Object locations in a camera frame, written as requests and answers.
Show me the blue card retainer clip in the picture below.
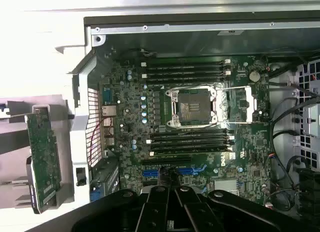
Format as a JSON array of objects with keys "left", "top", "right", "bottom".
[{"left": 89, "top": 185, "right": 103, "bottom": 202}]

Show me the black power connector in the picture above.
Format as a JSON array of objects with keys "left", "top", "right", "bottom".
[{"left": 298, "top": 167, "right": 320, "bottom": 193}]

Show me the grey parts rack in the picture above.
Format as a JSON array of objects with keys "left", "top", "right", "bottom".
[{"left": 0, "top": 93, "right": 76, "bottom": 211}]

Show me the black long expansion slot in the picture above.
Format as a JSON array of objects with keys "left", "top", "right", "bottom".
[{"left": 141, "top": 155, "right": 193, "bottom": 166}]

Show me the grey metal disk bay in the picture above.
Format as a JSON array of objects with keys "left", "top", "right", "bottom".
[{"left": 294, "top": 60, "right": 320, "bottom": 169}]

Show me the grey open PC case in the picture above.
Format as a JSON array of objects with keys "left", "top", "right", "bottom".
[{"left": 66, "top": 15, "right": 320, "bottom": 232}]

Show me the silver CPU socket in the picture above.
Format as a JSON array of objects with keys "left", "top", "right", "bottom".
[{"left": 164, "top": 87, "right": 218, "bottom": 130}]

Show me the green motherboard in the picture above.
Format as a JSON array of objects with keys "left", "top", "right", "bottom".
[{"left": 99, "top": 55, "right": 274, "bottom": 207}]

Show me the silver chipset heatsink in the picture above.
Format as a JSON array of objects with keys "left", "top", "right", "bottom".
[{"left": 214, "top": 179, "right": 239, "bottom": 193}]

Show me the black RAM slot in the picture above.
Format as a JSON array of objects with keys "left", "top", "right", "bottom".
[
  {"left": 149, "top": 142, "right": 235, "bottom": 150},
  {"left": 146, "top": 137, "right": 235, "bottom": 144},
  {"left": 146, "top": 58, "right": 232, "bottom": 66},
  {"left": 146, "top": 70, "right": 232, "bottom": 78},
  {"left": 141, "top": 76, "right": 227, "bottom": 84},
  {"left": 149, "top": 148, "right": 235, "bottom": 157},
  {"left": 151, "top": 131, "right": 235, "bottom": 139},
  {"left": 141, "top": 64, "right": 227, "bottom": 72}
]

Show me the blue expansion slot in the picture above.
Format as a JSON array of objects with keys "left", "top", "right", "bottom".
[{"left": 142, "top": 168, "right": 206, "bottom": 178}]

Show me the red black twisted wire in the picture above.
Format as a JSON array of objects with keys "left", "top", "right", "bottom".
[{"left": 90, "top": 116, "right": 106, "bottom": 154}]

